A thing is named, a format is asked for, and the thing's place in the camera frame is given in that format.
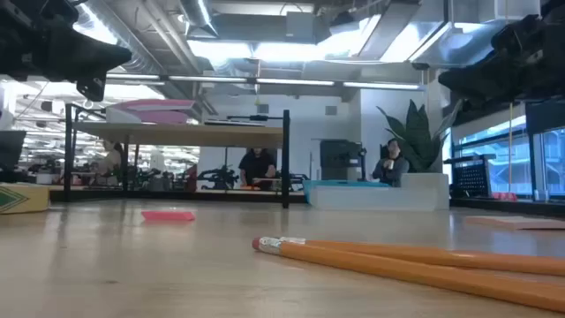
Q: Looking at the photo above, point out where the black machine cabinet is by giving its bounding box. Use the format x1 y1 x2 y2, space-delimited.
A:
320 139 364 181

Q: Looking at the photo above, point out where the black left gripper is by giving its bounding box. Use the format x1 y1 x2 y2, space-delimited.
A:
0 0 132 102

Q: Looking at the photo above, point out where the wooden shelf with black legs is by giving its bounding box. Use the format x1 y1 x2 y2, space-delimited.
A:
64 103 291 209

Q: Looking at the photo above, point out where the dark monitor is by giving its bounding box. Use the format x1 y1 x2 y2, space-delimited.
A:
0 130 26 171

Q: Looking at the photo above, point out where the pink stapler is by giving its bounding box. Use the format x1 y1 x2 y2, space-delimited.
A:
109 98 197 125

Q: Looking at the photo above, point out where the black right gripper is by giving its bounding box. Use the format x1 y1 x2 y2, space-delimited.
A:
438 0 565 111

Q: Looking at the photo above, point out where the yellow green crayon box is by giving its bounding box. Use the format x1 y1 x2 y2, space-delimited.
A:
0 182 51 216

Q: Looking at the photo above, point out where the orange pencil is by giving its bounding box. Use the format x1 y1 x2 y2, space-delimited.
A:
278 236 565 278
252 236 565 314

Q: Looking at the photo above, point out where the pink sticky note pad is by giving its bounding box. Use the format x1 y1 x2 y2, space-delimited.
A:
463 215 565 231

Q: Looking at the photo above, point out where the person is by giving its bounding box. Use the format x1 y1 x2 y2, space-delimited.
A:
97 140 125 186
237 148 277 191
372 138 411 188

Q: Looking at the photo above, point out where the pink eraser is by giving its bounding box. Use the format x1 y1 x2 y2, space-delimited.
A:
140 210 197 223

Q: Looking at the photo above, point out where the suspended linear light fixture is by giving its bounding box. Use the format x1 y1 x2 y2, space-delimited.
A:
105 72 425 92

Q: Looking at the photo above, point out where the black perforated panel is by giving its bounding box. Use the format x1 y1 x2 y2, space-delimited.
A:
443 154 498 199

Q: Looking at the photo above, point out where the grey desk calculator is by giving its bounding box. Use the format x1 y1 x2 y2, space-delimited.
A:
203 117 267 127

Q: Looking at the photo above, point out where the green plant in white pot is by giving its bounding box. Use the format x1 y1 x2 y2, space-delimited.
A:
376 99 463 211

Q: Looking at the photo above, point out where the clear pencil case teal lid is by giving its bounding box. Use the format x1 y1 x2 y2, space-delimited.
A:
303 178 442 212

